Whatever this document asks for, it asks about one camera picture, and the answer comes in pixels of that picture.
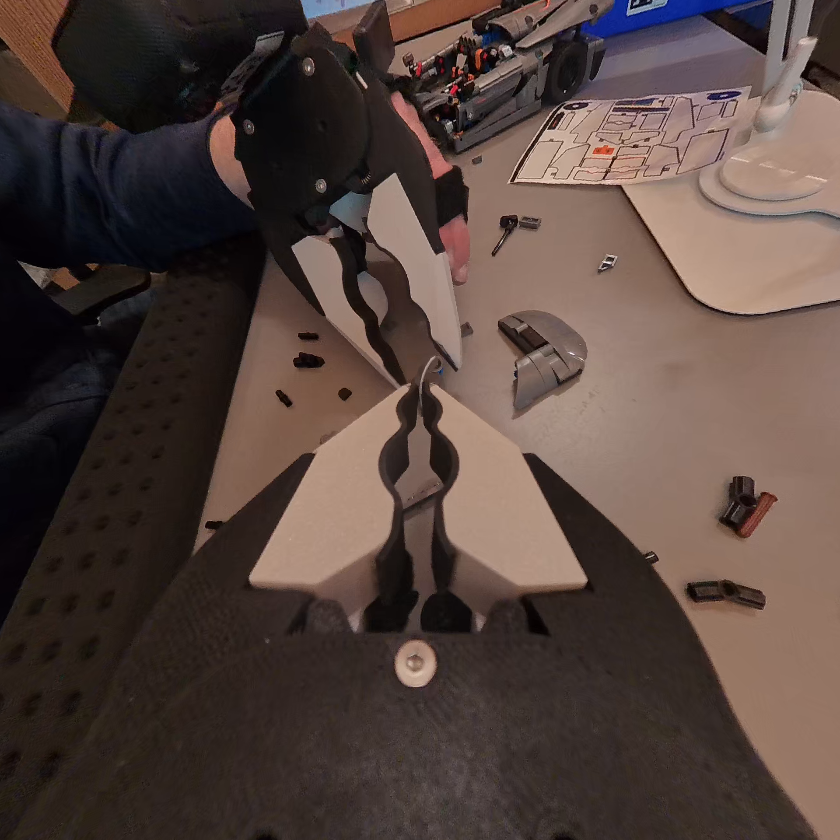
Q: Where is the wooden board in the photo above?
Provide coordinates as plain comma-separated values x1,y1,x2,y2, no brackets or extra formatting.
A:
387,0,503,42

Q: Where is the grey lego car model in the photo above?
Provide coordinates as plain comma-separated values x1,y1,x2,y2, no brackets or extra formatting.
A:
402,0,614,155

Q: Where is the lego sticker sheet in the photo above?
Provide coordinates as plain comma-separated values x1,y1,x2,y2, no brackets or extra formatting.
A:
508,85,753,186

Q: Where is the black angled lego connector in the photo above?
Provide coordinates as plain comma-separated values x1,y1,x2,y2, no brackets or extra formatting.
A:
686,579,767,611

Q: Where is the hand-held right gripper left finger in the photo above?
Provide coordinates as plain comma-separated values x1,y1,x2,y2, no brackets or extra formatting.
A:
249,386,422,633

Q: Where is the blue plastic bin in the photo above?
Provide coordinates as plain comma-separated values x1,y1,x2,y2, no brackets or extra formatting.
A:
581,0,775,42

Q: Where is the white rounded base board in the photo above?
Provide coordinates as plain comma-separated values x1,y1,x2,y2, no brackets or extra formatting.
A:
620,88,840,315

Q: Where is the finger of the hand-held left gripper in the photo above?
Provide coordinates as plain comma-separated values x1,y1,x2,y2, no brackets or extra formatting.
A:
366,172,465,370
290,234,406,387

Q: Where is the person's dark blue clothing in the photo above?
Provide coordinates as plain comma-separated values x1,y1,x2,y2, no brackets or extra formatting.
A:
0,259,155,631

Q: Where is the black and brown lego connector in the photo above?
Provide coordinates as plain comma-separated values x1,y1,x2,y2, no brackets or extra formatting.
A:
718,476,779,539

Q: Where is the black round lego disc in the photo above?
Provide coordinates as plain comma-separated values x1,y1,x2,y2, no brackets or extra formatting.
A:
421,591,473,632

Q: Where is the grey lego wheel arch assembly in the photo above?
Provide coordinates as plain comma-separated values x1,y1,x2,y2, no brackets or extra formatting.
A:
497,310,588,411

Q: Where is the black office chair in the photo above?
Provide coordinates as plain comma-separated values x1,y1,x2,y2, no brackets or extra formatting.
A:
49,266,153,322

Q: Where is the person's left hand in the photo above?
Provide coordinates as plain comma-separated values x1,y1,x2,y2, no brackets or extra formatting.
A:
392,92,472,285

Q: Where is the black perforated rail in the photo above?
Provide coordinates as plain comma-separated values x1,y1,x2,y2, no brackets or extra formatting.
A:
0,230,266,840

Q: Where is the brown wooden panel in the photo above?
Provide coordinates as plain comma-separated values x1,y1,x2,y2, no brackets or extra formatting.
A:
0,0,80,122

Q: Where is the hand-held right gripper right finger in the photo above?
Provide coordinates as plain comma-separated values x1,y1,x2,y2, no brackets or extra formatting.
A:
423,383,589,622

